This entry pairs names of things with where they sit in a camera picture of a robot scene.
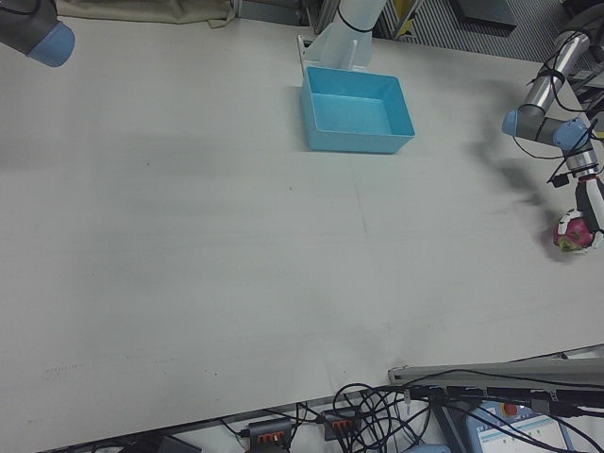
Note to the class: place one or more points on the light blue plastic bin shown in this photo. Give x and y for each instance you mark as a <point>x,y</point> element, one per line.
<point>351,118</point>

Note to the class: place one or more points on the black orange power strip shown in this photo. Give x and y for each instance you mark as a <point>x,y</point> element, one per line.
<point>340,423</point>
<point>269,430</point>

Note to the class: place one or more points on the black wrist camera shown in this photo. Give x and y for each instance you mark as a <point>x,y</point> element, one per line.
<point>559,179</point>

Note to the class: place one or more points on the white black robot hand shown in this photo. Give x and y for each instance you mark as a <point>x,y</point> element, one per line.
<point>595,207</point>

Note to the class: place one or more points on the pink dragon fruit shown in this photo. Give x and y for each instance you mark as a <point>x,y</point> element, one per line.
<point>575,232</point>

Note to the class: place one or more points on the beige cloth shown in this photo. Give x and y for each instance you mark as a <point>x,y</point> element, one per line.
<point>141,11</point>

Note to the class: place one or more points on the aluminium profile post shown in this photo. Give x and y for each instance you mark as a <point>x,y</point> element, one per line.
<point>495,373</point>

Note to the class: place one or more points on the white cylindrical pedestal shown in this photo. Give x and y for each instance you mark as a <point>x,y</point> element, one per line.
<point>349,33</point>

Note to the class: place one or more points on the black floor box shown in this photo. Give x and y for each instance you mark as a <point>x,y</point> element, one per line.
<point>488,14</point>

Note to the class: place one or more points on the grey teach pendant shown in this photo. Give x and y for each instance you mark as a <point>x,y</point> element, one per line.
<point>524,431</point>

